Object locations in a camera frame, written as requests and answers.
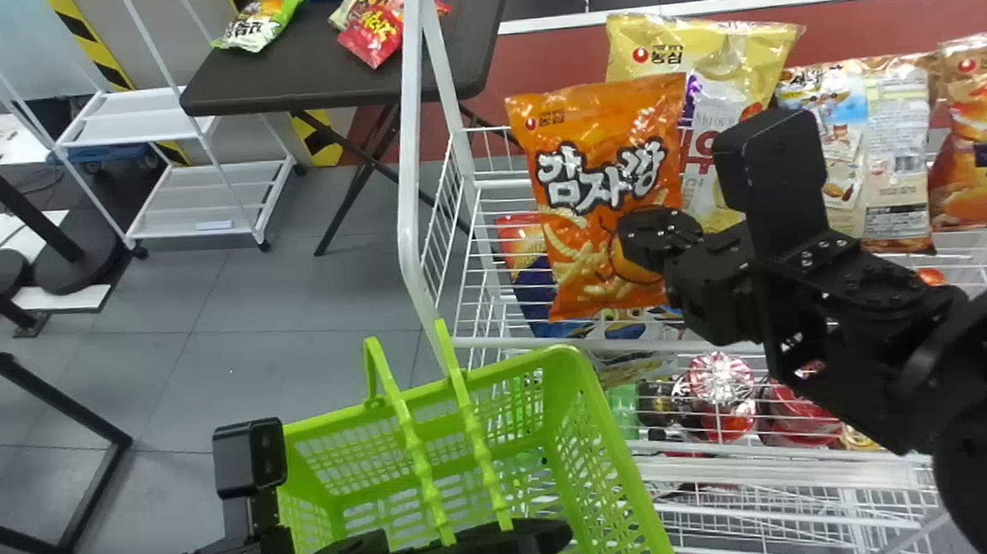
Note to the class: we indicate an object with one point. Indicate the green bottle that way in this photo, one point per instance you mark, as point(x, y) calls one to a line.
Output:
point(625, 409)

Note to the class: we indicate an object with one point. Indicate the beige snack packet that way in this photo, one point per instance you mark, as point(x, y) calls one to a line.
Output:
point(884, 147)

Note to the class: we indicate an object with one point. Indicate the white shelf trolley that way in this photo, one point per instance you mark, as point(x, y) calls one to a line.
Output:
point(202, 199)

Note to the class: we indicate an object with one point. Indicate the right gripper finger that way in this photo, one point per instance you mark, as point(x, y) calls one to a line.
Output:
point(656, 230)

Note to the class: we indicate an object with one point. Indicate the green basket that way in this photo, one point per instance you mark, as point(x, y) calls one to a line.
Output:
point(591, 441)

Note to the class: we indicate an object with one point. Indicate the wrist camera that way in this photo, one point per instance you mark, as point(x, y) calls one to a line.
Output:
point(771, 169)
point(245, 459)

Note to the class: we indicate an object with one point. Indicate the orange snack packet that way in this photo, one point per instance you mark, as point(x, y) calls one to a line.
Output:
point(588, 154)
point(981, 142)

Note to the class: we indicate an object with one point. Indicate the white snack packet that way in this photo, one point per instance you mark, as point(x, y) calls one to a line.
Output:
point(707, 164)

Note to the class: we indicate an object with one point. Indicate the red and blue snack packet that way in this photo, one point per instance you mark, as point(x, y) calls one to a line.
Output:
point(527, 275)

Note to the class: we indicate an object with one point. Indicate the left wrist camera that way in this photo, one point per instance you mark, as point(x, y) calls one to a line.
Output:
point(245, 459)

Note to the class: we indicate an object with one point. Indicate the red noodle cup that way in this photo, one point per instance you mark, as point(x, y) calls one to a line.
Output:
point(719, 388)
point(797, 421)

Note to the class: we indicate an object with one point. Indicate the green snack packet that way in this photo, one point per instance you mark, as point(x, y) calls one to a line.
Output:
point(256, 23)

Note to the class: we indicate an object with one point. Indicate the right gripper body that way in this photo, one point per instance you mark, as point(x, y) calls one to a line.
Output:
point(714, 291)

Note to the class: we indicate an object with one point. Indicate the dark side table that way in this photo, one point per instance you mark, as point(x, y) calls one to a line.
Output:
point(313, 67)

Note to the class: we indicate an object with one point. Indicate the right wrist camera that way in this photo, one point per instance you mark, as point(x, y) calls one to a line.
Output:
point(771, 169)

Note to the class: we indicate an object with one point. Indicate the yellow and black striped post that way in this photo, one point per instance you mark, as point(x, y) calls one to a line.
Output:
point(93, 45)

